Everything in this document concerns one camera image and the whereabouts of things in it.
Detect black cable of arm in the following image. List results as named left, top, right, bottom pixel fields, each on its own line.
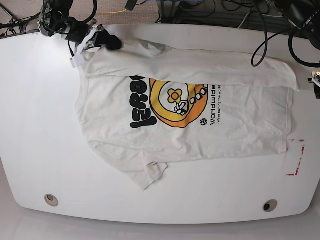
left=39, top=0, right=99, bottom=31
left=251, top=0, right=320, bottom=68

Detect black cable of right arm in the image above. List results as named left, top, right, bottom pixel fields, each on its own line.
left=39, top=0, right=99, bottom=31

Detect red tape rectangle marker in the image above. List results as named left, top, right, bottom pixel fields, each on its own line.
left=283, top=139, right=306, bottom=177

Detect yellow cable on floor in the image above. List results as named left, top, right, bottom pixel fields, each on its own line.
left=96, top=9, right=127, bottom=16

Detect left table cable grommet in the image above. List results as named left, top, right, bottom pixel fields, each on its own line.
left=44, top=194, right=59, bottom=207

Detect right table cable grommet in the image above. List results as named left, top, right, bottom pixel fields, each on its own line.
left=262, top=199, right=278, bottom=213

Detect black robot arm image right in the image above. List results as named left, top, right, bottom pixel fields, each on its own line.
left=270, top=0, right=320, bottom=50

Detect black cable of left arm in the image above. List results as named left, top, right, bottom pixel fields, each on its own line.
left=251, top=0, right=320, bottom=68

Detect white T-shirt with LeRobot print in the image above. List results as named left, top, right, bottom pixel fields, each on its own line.
left=75, top=39, right=299, bottom=189

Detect black tripod and cables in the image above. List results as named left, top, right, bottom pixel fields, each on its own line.
left=0, top=0, right=41, bottom=38

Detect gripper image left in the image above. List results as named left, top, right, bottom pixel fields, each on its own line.
left=57, top=17, right=123, bottom=51

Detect table cable grommet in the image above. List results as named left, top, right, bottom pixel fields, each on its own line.
left=262, top=199, right=278, bottom=213
left=44, top=194, right=59, bottom=207

